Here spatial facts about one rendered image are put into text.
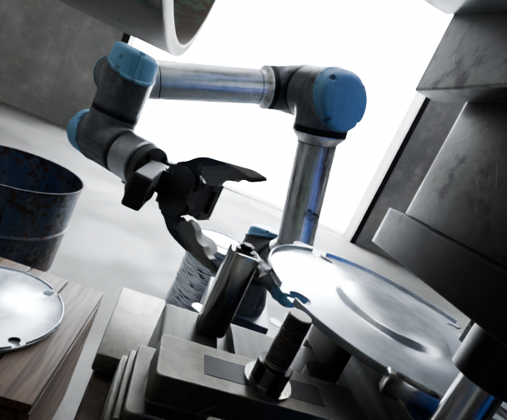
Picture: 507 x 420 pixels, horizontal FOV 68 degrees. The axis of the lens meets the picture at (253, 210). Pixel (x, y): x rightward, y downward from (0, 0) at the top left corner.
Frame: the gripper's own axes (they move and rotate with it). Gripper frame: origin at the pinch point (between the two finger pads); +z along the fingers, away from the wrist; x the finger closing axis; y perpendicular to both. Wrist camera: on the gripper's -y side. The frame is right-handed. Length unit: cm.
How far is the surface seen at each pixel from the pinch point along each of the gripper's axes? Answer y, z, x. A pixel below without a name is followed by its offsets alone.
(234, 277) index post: -12.4, 7.1, 1.1
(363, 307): -4.7, 17.9, -0.9
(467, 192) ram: -13.2, 20.4, -14.3
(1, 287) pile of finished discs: 8, -49, 42
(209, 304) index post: -12.8, 6.1, 4.6
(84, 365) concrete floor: 44, -48, 78
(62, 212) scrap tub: 40, -76, 37
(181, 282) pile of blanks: 101, -60, 64
